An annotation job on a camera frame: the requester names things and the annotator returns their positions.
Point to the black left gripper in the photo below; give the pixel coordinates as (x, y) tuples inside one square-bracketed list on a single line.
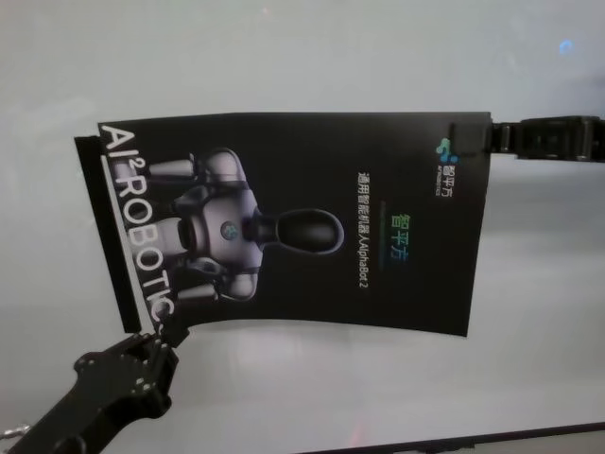
[(123, 373)]

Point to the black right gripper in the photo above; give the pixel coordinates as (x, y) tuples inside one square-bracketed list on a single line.
[(558, 139)]

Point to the black robot print poster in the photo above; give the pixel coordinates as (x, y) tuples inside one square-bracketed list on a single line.
[(307, 222)]

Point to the dark table edge trim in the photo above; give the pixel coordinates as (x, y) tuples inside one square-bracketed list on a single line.
[(567, 435)]

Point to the black tape frame outline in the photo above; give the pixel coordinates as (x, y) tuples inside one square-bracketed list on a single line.
[(94, 213)]

